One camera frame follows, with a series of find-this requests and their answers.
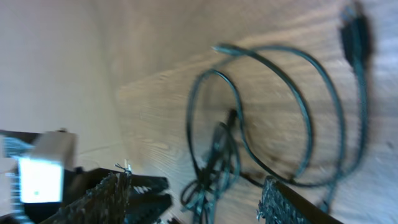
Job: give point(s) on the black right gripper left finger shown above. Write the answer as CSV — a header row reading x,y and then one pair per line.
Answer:
x,y
105,203

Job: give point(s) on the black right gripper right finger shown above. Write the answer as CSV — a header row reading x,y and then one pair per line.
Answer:
x,y
280,204

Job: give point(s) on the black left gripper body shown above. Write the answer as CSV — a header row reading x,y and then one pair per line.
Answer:
x,y
17,144

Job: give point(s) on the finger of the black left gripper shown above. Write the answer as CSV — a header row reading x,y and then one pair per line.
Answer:
x,y
90,182
147,208

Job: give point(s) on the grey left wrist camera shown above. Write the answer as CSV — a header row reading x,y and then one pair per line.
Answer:
x,y
42,170

